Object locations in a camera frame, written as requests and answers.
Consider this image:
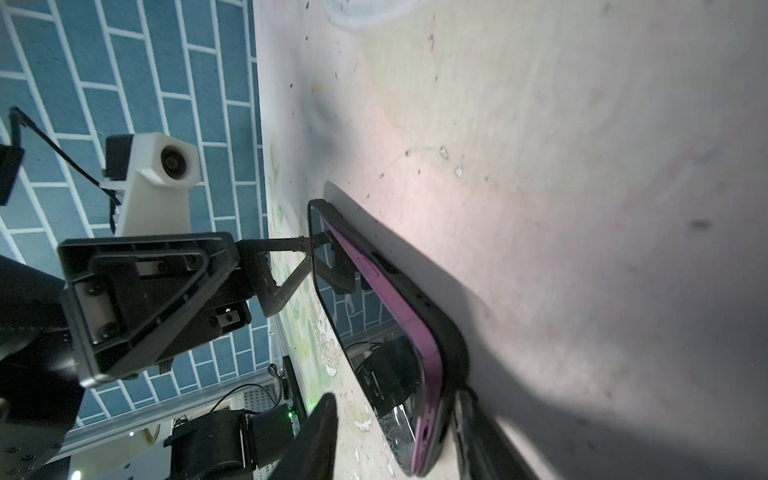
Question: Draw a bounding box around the purple edged phone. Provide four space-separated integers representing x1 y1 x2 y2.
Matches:
308 206 443 476

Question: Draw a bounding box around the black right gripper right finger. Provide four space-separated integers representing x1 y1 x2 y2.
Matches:
453 388 538 480

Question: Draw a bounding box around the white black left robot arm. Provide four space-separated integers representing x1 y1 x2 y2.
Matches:
1 133 319 479

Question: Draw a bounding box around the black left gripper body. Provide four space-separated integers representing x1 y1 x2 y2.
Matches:
57 232 251 387

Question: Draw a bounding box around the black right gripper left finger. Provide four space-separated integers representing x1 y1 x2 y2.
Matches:
268 392 339 480

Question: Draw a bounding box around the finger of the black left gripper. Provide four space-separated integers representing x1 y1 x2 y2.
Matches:
237 233 333 252
251 252 355 318

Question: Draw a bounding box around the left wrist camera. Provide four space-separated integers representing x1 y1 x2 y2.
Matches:
100 133 201 237

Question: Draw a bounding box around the black phone case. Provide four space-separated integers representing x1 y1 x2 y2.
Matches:
307 199 469 477

